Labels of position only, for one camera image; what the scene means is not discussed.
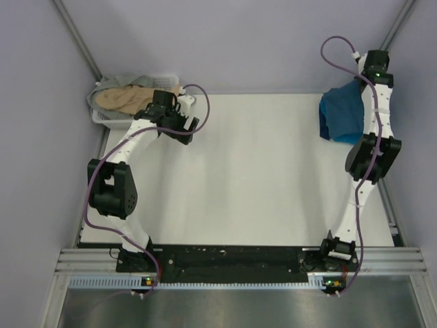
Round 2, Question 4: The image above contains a dark blue t shirt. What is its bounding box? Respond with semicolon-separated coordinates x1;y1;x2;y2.
318;80;364;145

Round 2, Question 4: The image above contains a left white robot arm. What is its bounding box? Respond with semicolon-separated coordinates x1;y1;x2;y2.
87;90;199;271

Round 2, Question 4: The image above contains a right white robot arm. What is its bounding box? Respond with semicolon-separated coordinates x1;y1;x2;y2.
318;50;401;271

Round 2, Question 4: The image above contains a beige t shirt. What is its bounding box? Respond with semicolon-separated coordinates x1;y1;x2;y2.
89;84;180;115

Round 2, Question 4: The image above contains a white plastic basket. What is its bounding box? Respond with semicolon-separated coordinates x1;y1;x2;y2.
90;74;180;128

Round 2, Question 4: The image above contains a grey t shirt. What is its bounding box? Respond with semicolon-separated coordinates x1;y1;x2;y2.
87;73;158;120

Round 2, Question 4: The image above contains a folded bright blue t shirt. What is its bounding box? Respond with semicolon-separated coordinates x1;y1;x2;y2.
318;101;363;144

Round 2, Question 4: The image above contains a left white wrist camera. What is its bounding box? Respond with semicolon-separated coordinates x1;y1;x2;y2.
178;87;197;118

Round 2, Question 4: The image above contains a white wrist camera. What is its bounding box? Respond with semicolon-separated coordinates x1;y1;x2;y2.
178;87;197;118
352;51;367;74

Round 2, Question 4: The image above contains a left aluminium frame post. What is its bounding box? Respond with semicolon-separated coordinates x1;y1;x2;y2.
50;0;102;81

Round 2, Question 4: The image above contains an aluminium frame post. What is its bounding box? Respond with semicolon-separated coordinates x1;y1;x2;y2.
379;0;419;52
50;0;102;81

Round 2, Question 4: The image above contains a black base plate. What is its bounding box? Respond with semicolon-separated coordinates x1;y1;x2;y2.
115;243;361;284

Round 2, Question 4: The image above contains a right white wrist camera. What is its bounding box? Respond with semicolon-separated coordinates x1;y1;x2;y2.
352;51;367;74

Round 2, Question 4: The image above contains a light blue cable duct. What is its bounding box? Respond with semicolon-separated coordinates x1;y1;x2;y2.
68;275;341;291

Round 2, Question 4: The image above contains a right aluminium frame post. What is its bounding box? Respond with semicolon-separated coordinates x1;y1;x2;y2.
379;0;419;52

